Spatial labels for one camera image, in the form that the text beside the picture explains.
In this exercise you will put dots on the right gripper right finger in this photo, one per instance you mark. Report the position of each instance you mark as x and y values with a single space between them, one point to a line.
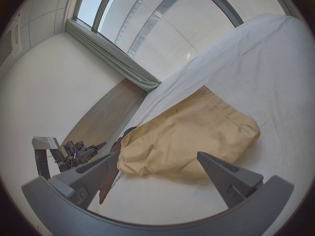
228 181

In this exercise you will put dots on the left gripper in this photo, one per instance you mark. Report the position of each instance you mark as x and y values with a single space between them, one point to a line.
86 155

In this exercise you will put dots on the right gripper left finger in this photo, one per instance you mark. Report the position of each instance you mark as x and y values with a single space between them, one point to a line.
86 181

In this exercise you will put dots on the tan shorts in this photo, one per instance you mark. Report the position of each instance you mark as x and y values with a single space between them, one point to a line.
184 141

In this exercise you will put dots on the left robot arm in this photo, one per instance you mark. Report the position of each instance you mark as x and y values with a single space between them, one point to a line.
44 142

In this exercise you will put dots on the brown garment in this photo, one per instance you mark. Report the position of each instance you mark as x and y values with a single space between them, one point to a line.
108 181

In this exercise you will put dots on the black garment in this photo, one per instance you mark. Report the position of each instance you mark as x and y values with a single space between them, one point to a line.
129 131

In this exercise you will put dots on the grey-green curtain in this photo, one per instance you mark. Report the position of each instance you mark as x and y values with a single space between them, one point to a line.
110 55

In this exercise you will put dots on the bed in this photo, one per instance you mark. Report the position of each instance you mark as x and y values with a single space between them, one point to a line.
246 82

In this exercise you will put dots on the white ceiling air conditioner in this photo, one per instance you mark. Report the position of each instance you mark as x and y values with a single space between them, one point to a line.
8 45

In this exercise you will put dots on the window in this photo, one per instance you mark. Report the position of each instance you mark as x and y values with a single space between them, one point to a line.
172 21

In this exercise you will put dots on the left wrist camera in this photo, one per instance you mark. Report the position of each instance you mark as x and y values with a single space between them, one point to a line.
80 145

